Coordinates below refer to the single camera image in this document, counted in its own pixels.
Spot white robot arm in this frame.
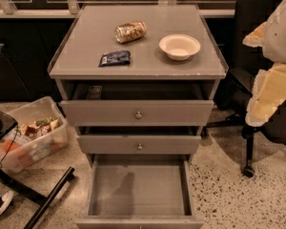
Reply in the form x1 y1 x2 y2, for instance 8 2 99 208
243 0 286 127

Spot clear plastic storage bin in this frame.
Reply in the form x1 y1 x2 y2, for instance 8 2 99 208
0 96 69 173

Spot top grey drawer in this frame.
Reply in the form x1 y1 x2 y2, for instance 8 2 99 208
61 81 213 127

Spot black and white shoe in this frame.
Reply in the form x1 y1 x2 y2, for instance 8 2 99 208
0 191 13 216

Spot blue rxbar blueberry packet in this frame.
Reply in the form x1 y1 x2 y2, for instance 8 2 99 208
98 51 131 67

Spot snack items in bin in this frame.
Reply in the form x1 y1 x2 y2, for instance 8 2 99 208
3 117 60 153

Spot grey drawer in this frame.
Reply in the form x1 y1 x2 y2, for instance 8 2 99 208
77 126 201 155
61 81 213 127
75 155 204 229

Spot black office chair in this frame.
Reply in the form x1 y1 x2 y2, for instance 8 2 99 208
214 0 286 177

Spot bottom grey drawer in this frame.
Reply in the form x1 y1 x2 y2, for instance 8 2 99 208
75 155 204 229

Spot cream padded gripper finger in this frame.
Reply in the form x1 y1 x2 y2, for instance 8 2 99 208
245 63 286 127

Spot dark object in top drawer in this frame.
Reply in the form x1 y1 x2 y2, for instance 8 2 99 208
87 86 102 99

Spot grey three-drawer cabinet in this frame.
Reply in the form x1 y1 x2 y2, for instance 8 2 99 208
47 3 229 229

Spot white paper bowl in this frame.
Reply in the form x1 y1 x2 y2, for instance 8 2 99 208
158 34 200 61

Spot middle grey drawer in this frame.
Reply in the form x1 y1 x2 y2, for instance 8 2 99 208
77 126 201 155

